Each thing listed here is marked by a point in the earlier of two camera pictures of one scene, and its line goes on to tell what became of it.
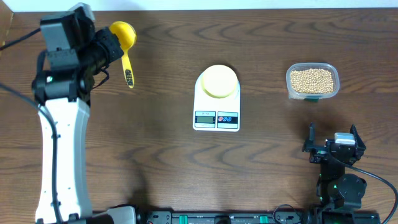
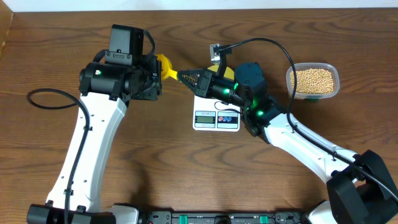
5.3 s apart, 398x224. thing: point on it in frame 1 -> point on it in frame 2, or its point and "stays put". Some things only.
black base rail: [276, 217] stays put
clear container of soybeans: [312, 81] stays put
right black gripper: [319, 152] -> [205, 83]
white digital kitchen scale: [211, 114] stays put
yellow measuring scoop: [126, 35] -> [166, 67]
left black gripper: [111, 40] -> [151, 92]
